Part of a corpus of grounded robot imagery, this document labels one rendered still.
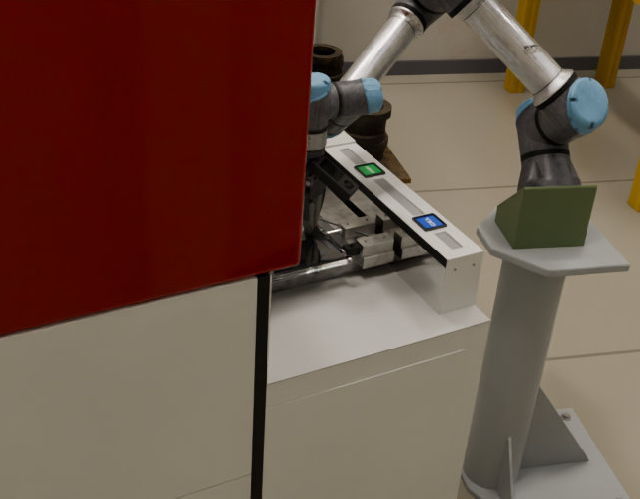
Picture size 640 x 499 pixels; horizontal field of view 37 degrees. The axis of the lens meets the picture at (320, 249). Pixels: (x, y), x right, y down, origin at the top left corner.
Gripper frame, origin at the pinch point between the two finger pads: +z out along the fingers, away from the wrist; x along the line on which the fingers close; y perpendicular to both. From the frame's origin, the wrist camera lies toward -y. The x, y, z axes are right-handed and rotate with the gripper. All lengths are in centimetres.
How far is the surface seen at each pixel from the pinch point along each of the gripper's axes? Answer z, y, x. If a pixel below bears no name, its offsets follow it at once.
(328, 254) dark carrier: 1.5, -7.0, 5.6
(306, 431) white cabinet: 24.7, -18.2, 34.0
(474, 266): -0.9, -36.7, -3.6
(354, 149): -4.5, 5.7, -32.6
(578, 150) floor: 92, -8, -274
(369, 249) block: 1.8, -13.3, -1.9
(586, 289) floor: 92, -42, -155
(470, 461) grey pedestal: 84, -37, -37
